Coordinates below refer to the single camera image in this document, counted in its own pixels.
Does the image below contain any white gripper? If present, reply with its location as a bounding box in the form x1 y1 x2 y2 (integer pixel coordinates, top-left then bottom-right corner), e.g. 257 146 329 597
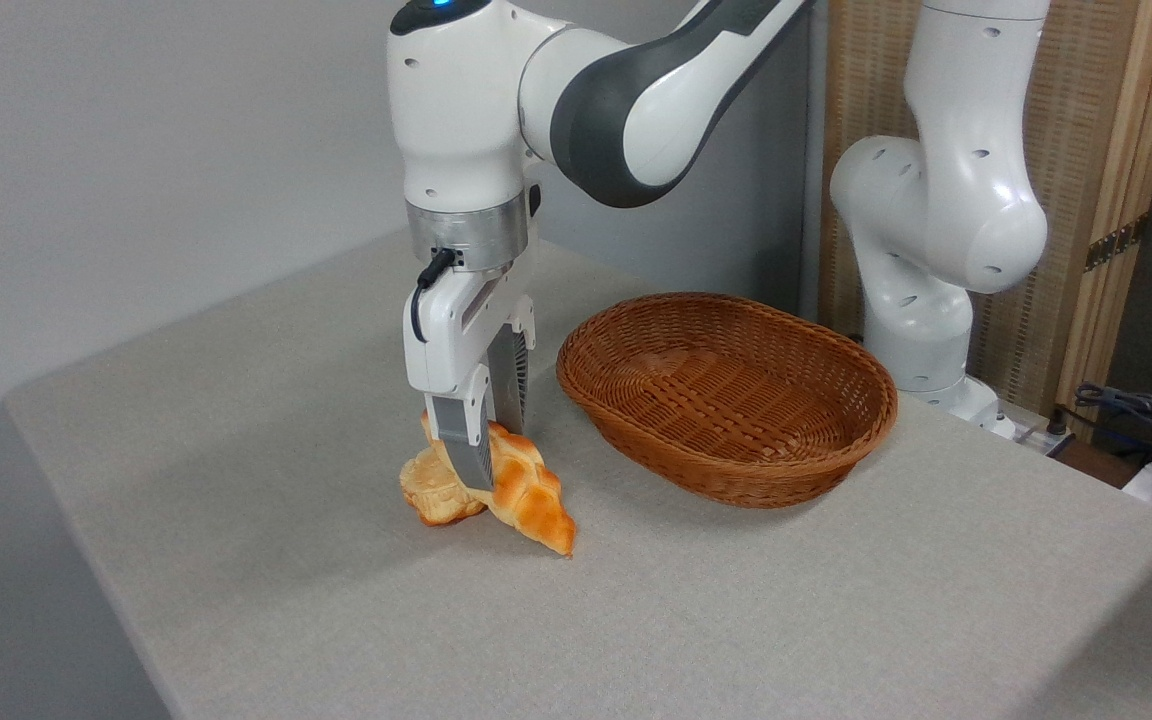
402 262 538 490

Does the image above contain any braided orange bread loaf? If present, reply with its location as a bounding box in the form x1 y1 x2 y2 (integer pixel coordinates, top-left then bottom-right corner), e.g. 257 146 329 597
421 408 577 558

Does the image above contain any round flower-shaped bread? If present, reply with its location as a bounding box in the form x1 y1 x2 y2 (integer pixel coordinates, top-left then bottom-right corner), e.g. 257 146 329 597
399 445 489 528

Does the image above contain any brown oval wicker basket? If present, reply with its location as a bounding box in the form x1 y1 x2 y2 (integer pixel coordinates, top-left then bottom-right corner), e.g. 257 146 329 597
556 292 899 510

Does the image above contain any white power strip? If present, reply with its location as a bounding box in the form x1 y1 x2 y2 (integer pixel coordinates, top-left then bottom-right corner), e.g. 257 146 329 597
1008 422 1077 458

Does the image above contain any brass screen hinge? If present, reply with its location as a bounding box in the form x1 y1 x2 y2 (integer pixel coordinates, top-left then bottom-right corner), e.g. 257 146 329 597
1084 213 1149 273

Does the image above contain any wooden woven folding screen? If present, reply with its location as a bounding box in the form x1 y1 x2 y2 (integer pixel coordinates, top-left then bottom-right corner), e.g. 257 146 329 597
821 0 1152 416

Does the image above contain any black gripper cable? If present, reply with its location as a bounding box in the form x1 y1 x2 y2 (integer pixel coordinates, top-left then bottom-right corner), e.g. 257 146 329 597
409 247 458 344

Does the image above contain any bundle of dark cables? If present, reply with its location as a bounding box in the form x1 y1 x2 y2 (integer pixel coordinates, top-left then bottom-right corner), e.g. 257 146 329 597
1056 383 1152 471

